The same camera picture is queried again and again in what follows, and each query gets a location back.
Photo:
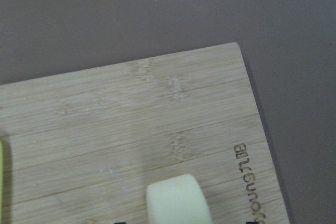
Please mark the white steamed bun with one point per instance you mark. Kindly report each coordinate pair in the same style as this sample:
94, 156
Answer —
177, 200

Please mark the bamboo cutting board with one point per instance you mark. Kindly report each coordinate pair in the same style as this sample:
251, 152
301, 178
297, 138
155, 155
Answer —
86, 144

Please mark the yellow plastic knife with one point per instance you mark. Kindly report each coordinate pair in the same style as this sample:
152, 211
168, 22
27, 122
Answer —
7, 180

